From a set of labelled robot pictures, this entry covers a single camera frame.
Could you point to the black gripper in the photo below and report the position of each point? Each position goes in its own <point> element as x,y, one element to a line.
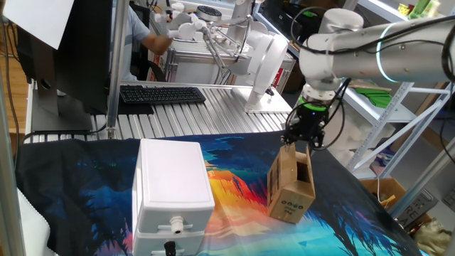
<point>309,122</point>

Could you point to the small brown cardboard box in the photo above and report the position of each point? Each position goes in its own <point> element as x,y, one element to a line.
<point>289,199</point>

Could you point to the white haptic control device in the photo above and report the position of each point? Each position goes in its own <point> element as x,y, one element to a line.
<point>264,60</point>

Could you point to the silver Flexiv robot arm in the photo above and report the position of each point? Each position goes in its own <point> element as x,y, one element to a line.
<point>398,53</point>

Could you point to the person's bare forearm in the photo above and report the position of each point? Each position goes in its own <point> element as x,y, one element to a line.
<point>153,42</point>

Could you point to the person's hand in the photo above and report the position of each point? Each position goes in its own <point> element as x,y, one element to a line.
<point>166,42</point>

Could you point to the green plastic bag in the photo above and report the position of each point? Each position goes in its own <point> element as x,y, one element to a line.
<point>377,97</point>

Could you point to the white metal shelf rack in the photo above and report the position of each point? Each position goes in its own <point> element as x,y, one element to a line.
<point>391,113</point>

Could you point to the open brown floor carton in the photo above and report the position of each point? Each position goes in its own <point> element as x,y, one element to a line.
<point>387,186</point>

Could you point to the silver aluminium case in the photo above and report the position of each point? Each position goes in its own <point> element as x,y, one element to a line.
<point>192,71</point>

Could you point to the dark lettered plate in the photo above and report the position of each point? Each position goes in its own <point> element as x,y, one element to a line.
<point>417,209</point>

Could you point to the white robot column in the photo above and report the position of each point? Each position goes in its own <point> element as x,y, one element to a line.
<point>240,17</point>

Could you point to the black keyboard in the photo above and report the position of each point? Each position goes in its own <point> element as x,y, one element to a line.
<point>160,95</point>

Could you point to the round black speaker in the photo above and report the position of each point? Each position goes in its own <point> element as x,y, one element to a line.
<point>209,12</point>

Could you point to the tan crumpled bag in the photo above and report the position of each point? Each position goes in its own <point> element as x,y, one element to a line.
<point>435,238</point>

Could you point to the black flat desk mat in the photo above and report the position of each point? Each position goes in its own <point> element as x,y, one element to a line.
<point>138,108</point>

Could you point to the green bottle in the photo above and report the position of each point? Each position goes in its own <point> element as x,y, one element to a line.
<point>418,10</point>

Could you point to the pale yellow bottle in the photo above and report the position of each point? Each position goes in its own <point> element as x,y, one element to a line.
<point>432,10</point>

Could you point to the person in light blue shirt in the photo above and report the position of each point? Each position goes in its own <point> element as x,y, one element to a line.
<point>135,35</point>

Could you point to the colourful landscape print cloth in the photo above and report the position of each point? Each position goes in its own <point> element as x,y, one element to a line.
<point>89,185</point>

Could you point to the black computer monitor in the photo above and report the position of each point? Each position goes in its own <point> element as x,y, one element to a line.
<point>81,53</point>

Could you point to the white paper sheet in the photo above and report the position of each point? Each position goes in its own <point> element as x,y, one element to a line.
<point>39,21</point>

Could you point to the white plastic enclosure box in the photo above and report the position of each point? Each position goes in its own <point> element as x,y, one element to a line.
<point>174,177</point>

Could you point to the aluminium frame post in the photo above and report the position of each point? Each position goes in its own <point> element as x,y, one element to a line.
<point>9,195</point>
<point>117,71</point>

